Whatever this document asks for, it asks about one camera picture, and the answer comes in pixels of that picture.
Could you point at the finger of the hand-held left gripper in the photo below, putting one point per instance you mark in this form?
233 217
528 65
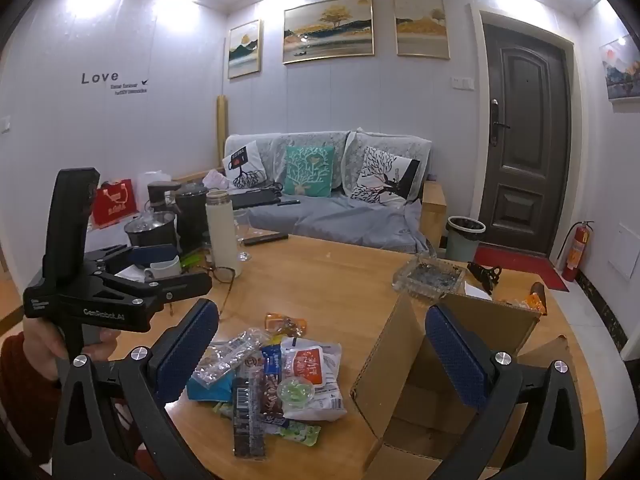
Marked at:
170 287
152 254

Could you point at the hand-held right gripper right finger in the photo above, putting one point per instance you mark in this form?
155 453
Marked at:
460 355

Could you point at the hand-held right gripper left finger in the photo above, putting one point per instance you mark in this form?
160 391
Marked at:
187 345

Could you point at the clear silver candy packet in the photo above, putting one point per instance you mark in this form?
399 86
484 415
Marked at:
230 355

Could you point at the teal snack packet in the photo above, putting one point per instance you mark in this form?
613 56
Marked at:
200 389

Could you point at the cardboard box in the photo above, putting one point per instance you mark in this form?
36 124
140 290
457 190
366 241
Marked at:
395 355

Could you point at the blue chocolate bar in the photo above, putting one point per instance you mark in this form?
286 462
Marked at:
272 375

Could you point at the black barcode snack bar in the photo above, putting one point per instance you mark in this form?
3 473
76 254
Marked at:
247 420

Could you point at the orange clear snack packet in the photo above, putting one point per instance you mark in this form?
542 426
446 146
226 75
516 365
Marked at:
285 323

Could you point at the green jelly cup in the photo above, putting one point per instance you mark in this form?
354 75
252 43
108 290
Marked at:
294 391

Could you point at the white orange-label snack packet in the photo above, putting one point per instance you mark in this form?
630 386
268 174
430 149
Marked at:
312 360

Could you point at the green white candy packet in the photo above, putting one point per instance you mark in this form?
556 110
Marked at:
300 432

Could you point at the person's left forearm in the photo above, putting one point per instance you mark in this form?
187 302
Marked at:
27 400

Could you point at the person's left hand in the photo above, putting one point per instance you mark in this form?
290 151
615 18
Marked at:
42 347

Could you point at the white mug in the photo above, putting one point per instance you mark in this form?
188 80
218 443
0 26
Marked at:
165 267

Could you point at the pot with glass lid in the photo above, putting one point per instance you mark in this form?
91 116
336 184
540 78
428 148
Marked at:
150 230

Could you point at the green lighter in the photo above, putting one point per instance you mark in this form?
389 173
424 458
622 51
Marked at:
192 261

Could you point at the tortoiseshell glasses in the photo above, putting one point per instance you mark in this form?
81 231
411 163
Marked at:
222 275

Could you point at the red gift bag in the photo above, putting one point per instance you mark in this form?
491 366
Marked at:
114 202

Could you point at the black kettle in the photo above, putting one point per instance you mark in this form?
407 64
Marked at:
191 215

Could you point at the dark kitchen appliance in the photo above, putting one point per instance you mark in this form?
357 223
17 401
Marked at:
162 192

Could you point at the cardboard tube roll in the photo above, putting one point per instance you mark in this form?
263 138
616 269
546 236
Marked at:
223 235

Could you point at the clear plastic tray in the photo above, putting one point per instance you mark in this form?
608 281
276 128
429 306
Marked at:
427 280

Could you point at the black hair claw clip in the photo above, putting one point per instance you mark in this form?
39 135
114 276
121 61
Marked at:
484 275

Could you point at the wine glass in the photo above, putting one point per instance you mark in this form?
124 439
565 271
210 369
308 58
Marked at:
243 230

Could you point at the small orange snack packet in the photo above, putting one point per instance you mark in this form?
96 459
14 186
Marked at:
536 300

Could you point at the pink plastic bag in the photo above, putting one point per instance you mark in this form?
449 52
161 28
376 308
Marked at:
216 179

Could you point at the black remote control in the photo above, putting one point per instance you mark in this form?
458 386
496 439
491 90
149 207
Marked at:
265 238

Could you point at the red door mat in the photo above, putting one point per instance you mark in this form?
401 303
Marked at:
520 265

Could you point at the black laptop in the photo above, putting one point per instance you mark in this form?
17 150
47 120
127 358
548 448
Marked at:
252 199

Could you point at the grey trash bin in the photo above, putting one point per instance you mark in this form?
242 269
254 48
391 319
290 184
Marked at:
462 240

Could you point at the white tree-root pillow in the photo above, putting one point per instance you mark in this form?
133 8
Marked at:
245 165

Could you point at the wooden pole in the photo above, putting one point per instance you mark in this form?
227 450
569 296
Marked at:
221 130

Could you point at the red fire extinguisher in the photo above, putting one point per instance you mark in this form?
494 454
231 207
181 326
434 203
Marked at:
575 255

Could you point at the grey sofa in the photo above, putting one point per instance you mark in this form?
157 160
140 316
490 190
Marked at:
330 220

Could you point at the teal pillow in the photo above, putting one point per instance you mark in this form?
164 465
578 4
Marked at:
309 170

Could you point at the white black deer pillow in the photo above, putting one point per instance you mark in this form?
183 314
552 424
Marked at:
382 175

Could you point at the small framed landscape painting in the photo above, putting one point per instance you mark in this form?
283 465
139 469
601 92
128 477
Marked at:
245 50

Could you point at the dark brown door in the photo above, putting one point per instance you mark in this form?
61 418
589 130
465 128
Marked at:
525 135

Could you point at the large framed landscape painting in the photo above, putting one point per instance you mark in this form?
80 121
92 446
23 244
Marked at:
327 30

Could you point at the unframed mountain canvas painting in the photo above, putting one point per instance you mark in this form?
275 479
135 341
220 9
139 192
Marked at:
622 70

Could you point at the medium framed golden painting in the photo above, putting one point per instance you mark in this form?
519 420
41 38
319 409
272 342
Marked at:
420 25

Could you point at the black wall sticker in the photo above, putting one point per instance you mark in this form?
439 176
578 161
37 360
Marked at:
100 78

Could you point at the white wall panel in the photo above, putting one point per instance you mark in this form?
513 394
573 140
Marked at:
625 252

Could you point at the white light switch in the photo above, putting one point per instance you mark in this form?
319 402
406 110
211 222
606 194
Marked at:
461 83

